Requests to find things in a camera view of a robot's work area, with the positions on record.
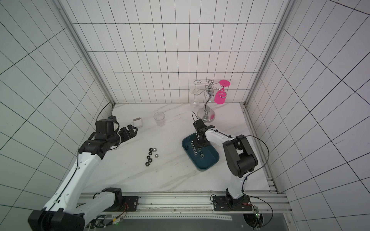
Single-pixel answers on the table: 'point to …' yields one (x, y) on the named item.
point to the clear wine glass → (195, 103)
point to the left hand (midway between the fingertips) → (131, 134)
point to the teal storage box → (203, 158)
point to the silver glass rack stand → (205, 114)
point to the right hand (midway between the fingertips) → (194, 144)
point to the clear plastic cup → (159, 117)
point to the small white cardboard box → (138, 122)
